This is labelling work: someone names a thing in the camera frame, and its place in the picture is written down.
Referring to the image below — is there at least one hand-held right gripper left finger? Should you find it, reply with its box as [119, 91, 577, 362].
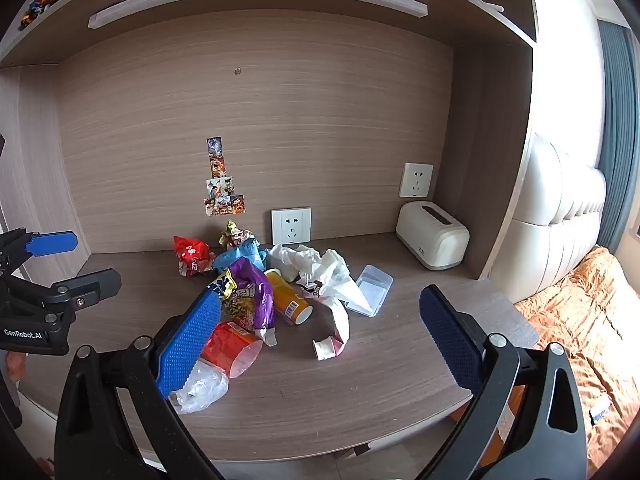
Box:
[54, 287, 226, 480]

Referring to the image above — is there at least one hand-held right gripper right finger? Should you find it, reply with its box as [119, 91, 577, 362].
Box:
[419, 284, 588, 480]

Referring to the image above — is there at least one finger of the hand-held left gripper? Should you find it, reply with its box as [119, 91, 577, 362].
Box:
[0, 228, 79, 276]
[0, 267, 122, 312]

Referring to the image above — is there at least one red plastic cup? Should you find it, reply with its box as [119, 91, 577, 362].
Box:
[200, 321, 263, 378]

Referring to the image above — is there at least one clear plastic bag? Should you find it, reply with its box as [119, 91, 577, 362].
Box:
[169, 360, 230, 415]

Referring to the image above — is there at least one purple snack packet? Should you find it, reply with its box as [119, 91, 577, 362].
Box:
[207, 257, 278, 346]

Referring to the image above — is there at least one red snack packet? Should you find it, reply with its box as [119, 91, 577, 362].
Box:
[173, 235, 217, 278]

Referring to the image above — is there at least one clear plastic container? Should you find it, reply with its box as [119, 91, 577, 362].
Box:
[344, 264, 394, 318]

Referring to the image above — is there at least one blue snack packet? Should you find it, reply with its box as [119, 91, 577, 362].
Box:
[214, 239, 268, 273]

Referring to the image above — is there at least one orange drink can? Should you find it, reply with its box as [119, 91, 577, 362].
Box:
[264, 268, 314, 326]

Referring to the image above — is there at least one white plastic wrapper strip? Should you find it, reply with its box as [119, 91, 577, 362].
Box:
[327, 295, 351, 346]

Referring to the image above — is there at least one colourful candy wrapper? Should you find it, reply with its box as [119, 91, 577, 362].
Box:
[221, 220, 256, 250]

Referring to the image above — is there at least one small white yogurt cup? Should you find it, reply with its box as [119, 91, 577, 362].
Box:
[312, 336, 345, 362]

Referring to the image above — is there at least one white plastic bag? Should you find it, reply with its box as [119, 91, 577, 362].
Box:
[267, 244, 323, 283]

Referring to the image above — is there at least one white tissue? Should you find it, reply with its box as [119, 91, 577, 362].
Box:
[300, 249, 368, 313]

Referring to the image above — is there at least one white tissue box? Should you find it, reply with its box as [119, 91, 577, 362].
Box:
[396, 200, 471, 271]

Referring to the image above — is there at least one orange bed sheet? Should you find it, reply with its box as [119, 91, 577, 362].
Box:
[515, 245, 640, 478]

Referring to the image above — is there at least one cream padded headboard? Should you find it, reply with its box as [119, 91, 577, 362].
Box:
[487, 132, 608, 306]

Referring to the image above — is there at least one column of picture stickers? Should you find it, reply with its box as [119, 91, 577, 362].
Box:
[203, 136, 247, 217]

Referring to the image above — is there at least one white blue paper packet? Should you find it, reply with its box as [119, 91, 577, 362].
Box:
[590, 392, 613, 423]

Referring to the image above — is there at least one wooden desk unit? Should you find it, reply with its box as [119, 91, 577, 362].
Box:
[0, 0, 541, 461]

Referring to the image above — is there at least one grey-blue curtain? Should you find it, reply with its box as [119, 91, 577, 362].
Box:
[597, 20, 640, 256]

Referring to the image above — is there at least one white light bar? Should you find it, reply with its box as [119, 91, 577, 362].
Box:
[88, 0, 429, 30]

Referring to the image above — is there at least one white wall socket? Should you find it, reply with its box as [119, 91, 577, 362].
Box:
[271, 207, 312, 247]
[399, 162, 434, 199]

